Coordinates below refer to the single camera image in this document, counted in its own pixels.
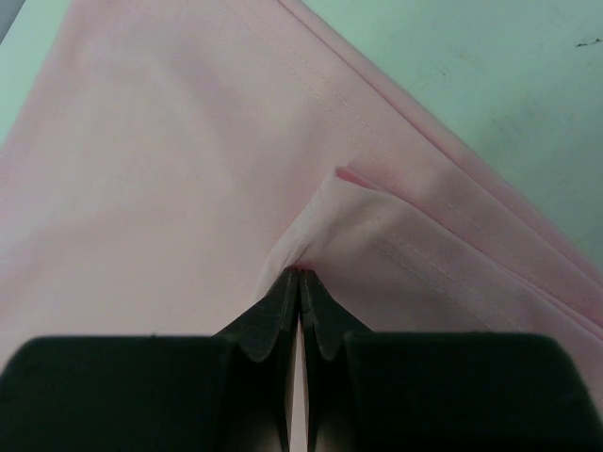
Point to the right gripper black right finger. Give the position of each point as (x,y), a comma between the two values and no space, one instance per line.
(410,391)

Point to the pink t-shirt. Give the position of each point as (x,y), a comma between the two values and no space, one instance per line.
(174,158)

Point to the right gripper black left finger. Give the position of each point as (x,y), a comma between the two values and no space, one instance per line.
(230,391)

